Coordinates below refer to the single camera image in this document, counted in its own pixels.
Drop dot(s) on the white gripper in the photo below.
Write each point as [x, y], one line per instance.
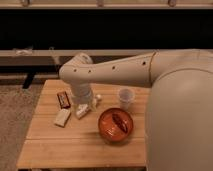
[83, 94]

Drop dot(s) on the dark red eraser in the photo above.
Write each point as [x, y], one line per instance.
[63, 100]

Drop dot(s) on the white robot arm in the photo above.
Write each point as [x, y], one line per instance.
[179, 112]

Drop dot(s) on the white rectangular packet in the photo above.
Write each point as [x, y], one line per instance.
[82, 110]

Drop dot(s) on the clear plastic cup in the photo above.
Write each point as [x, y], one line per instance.
[126, 97]

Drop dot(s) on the brown food in bowl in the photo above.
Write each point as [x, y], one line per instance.
[120, 123]

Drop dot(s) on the orange bowl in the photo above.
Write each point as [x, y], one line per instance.
[109, 131]

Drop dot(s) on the wooden table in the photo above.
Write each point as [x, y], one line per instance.
[78, 144]

